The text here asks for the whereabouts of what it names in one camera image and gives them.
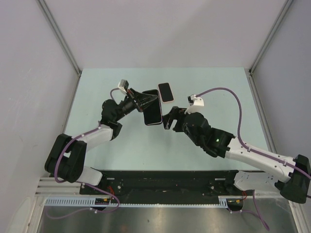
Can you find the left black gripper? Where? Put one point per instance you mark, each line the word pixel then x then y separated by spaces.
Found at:
pixel 135 95

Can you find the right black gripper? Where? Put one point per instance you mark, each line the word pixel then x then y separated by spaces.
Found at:
pixel 175 114

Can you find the lilac white phone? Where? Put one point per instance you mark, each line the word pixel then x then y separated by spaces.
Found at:
pixel 153 113

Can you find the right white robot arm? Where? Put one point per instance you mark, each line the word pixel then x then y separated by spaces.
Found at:
pixel 293 174

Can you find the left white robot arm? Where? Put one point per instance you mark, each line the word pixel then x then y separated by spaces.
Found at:
pixel 66 161

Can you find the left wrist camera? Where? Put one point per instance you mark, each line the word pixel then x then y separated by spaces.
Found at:
pixel 123 86

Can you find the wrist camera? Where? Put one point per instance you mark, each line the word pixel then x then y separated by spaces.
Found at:
pixel 196 103
pixel 123 86

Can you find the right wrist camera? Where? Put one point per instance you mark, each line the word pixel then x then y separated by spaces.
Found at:
pixel 196 103

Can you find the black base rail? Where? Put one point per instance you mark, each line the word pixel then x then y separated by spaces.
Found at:
pixel 181 187

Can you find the white slotted cable duct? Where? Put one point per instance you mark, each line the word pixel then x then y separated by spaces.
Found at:
pixel 106 202

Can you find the left aluminium frame post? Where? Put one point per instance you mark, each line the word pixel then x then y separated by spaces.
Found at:
pixel 43 6

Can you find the aluminium frame post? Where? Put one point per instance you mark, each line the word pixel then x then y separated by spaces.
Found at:
pixel 271 34
pixel 43 6

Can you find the right aluminium frame post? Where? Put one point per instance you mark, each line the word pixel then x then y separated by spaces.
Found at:
pixel 271 34

